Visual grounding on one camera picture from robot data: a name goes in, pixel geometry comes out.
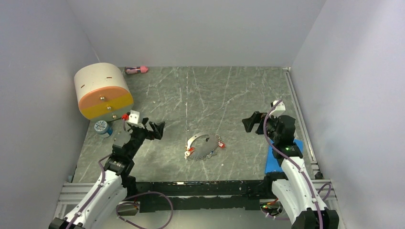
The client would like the blue foam pad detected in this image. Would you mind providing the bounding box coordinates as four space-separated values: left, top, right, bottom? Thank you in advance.
265 139 304 174

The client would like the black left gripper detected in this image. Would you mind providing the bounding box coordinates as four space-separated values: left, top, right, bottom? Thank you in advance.
128 118 165 159

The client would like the pink capped small bottle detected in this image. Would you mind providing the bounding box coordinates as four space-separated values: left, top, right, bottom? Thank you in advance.
124 66 149 75

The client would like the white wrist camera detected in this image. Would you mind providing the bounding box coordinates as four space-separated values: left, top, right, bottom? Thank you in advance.
126 110 141 125
269 100 286 117

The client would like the aluminium frame rail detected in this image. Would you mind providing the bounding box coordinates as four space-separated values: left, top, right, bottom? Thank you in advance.
54 180 341 229

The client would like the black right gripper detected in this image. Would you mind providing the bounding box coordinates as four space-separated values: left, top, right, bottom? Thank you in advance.
242 111 280 143

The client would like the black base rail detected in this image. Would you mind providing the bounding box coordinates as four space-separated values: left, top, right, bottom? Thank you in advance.
127 178 276 213

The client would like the white round drawer cabinet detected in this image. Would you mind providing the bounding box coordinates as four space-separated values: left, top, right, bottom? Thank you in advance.
74 62 134 122

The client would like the small blue white jar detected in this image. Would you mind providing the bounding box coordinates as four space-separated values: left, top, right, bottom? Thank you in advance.
94 120 113 138

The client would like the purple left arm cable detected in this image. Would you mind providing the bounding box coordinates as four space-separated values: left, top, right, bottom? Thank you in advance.
65 120 175 229

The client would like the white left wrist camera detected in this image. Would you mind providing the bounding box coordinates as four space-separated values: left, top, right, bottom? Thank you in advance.
126 110 141 125

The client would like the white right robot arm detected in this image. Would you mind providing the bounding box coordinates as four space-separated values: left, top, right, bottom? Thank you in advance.
242 112 340 229

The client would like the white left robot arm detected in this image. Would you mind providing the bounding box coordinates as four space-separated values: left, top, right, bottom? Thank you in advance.
49 118 165 229

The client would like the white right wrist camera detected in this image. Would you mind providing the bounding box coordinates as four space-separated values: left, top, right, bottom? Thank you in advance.
269 100 286 117

